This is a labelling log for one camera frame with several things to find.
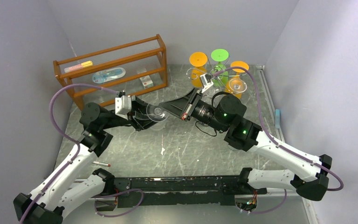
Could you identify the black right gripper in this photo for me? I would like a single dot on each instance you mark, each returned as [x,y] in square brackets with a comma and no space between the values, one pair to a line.
[189,105]

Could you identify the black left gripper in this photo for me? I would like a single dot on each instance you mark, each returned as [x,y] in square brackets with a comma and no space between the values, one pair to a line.
[139,104]

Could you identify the clear plastic wine glass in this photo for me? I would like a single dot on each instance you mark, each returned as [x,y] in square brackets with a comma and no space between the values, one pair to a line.
[237,86]
[158,115]

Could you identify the orange plastic goblet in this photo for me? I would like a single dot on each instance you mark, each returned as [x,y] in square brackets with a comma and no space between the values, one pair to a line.
[238,73]
[198,60]

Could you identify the green plastic goblet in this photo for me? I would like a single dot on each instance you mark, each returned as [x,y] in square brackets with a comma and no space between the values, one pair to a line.
[221,56]

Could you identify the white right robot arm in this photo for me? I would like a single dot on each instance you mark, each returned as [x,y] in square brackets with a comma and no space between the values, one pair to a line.
[304,173]

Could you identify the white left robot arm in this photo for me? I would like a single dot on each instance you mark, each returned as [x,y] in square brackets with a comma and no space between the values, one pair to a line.
[55,198]

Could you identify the chrome wine glass rack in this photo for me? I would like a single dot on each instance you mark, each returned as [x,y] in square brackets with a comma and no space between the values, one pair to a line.
[210,72]

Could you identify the orange wooden shelf rack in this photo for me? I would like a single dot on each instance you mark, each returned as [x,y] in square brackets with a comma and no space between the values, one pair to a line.
[136,68]

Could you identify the small white box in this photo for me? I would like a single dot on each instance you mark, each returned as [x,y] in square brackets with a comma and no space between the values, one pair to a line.
[146,82]

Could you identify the red grey marker pen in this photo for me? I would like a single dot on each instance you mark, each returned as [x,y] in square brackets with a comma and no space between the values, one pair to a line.
[101,163]

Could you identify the yellow pink highlighter pen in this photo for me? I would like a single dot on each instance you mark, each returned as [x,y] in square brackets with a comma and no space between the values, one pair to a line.
[78,66]

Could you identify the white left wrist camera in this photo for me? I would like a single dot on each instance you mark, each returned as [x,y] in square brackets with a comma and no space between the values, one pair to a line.
[123,106]

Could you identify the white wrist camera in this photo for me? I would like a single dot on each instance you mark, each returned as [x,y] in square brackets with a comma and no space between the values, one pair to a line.
[123,106]
[206,81]

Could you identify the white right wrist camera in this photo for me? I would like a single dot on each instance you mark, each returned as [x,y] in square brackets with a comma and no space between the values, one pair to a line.
[206,81]

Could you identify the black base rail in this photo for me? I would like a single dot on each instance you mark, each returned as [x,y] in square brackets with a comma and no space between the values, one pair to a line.
[152,191]

